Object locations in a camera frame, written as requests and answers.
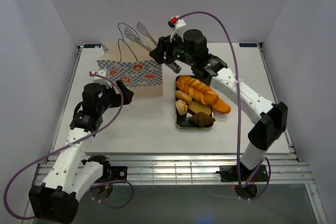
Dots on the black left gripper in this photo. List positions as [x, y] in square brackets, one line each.
[127, 94]

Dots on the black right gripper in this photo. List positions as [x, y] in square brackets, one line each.
[164, 45]

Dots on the long twisted pastry bread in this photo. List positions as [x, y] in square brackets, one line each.
[197, 90]

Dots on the small pale round bun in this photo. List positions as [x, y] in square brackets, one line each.
[181, 107]

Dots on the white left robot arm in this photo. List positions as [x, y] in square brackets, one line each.
[57, 197]

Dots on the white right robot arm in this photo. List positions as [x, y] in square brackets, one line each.
[213, 76]

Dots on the blue checkered paper bag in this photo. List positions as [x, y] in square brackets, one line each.
[127, 59]

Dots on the toast bread slice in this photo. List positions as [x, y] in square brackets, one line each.
[196, 107]

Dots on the dark green metal tray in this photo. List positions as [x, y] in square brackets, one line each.
[183, 123]

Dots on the brown chocolate croissant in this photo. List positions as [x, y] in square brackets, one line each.
[201, 119]

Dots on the long orange baguette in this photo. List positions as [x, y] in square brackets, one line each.
[221, 106]

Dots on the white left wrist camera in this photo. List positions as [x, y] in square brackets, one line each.
[100, 77]

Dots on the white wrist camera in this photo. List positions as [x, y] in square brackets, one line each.
[177, 25]
[100, 77]

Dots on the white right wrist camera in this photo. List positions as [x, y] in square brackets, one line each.
[177, 25]

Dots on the aluminium table frame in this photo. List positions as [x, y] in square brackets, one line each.
[145, 137]

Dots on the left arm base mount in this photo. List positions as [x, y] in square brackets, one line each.
[116, 173]

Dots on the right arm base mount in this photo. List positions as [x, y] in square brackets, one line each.
[229, 173]

